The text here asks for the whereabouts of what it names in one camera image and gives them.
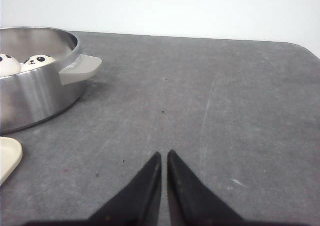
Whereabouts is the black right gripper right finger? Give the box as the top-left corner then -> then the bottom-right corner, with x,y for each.
166,149 -> 283,226

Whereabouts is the cream rectangular tray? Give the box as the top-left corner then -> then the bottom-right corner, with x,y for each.
0,137 -> 23,184

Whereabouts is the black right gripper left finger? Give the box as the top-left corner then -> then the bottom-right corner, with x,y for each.
24,152 -> 162,225

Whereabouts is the stainless steel pot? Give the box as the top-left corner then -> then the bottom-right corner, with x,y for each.
0,27 -> 102,134

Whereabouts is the panda bun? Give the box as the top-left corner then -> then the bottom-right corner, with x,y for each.
20,54 -> 56,72
0,54 -> 21,77

